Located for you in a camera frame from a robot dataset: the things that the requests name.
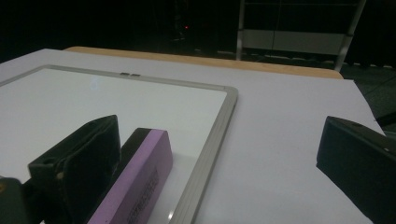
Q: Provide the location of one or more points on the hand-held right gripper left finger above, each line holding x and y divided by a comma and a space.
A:
81, 165

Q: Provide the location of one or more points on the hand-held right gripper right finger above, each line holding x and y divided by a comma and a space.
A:
361, 161

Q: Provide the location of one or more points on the purple whiteboard eraser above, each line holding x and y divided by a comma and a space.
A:
140, 174

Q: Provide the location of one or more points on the whiteboard with grey frame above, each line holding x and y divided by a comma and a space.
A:
124, 102

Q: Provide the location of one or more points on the white table cover sheet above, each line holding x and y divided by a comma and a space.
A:
274, 140

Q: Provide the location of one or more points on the grey metal rack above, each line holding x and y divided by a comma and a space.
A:
295, 42

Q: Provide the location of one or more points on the dark device with red light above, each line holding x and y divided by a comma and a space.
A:
186, 27

